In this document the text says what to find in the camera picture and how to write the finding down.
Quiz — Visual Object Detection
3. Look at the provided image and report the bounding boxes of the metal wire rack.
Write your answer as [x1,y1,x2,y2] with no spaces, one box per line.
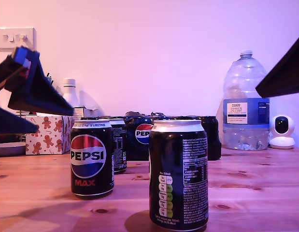
[15,110,28,143]

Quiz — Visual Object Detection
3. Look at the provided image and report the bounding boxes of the shrink-wrapped Pepsi can multipack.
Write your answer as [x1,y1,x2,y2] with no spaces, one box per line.
[80,111,222,161]

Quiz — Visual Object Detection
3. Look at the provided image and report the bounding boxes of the black Pepsi Max can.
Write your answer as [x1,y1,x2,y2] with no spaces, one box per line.
[71,119,115,200]
[108,118,128,174]
[148,119,210,232]

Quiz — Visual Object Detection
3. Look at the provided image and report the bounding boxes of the white insulated bottle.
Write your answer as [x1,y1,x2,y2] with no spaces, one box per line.
[62,78,80,109]

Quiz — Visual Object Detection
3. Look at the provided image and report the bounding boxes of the small white round camera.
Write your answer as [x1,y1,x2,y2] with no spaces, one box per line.
[269,115,296,150]

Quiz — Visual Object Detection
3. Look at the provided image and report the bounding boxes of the white printed carton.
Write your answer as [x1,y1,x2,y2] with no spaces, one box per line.
[73,107,86,121]

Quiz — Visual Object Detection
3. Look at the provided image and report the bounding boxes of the white light switch plate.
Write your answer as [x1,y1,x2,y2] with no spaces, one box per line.
[0,27,36,53]

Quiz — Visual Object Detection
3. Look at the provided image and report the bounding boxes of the large clear water bottle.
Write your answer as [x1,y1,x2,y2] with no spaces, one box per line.
[223,50,271,151]

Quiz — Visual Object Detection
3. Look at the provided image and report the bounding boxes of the grey plate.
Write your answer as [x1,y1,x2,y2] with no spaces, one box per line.
[0,142,27,157]

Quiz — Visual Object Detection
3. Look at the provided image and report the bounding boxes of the white torn cardboard box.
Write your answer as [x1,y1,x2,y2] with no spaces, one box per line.
[84,106,100,119]

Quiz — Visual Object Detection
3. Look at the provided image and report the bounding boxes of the gingerbread print tissue box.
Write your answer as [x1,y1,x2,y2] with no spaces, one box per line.
[25,115,74,155]

